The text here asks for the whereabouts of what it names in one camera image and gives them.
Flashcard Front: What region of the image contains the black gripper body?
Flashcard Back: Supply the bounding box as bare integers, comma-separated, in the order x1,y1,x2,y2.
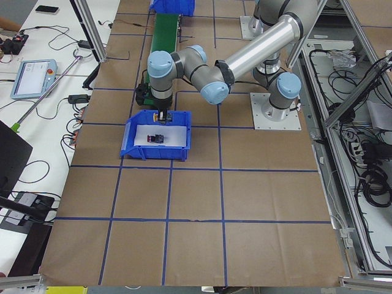
152,97,173,116

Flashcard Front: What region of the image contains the red mushroom push button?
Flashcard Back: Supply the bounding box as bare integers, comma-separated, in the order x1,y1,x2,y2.
147,134,164,144

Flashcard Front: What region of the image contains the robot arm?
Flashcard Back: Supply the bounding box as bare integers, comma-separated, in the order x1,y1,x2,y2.
255,0,318,39
147,12,303,124

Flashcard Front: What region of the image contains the blue bin with buttons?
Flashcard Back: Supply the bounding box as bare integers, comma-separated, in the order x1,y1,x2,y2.
120,110,192,161

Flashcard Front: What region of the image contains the white foam pad source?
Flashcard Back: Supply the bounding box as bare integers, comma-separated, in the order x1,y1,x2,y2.
134,125,187,147

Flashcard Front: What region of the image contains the green conveyor belt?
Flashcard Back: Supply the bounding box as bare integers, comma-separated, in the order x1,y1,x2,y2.
143,13,180,107

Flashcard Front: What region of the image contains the blue destination bin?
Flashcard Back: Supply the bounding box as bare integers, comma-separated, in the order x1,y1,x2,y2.
149,0,195,17

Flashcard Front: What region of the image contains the black power adapter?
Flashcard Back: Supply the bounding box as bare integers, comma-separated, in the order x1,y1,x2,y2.
77,40,91,50

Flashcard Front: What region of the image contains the teach pendant tablet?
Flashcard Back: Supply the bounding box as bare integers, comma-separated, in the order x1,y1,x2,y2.
10,59,58,100

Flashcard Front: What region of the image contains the black smartphone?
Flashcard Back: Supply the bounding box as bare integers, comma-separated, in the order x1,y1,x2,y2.
35,5,59,14

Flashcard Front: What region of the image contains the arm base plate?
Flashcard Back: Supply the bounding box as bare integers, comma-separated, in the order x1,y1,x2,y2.
239,16,264,40
250,92,301,131

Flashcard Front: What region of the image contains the aluminium frame post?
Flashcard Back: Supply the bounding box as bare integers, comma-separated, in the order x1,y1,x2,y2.
69,0,107,63

